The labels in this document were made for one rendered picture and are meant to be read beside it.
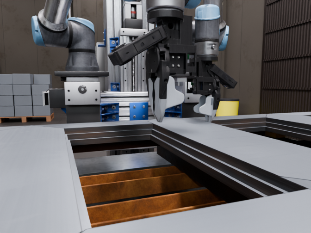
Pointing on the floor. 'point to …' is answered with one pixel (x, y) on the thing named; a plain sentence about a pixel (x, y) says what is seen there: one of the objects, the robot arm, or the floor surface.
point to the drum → (228, 107)
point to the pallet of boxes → (24, 96)
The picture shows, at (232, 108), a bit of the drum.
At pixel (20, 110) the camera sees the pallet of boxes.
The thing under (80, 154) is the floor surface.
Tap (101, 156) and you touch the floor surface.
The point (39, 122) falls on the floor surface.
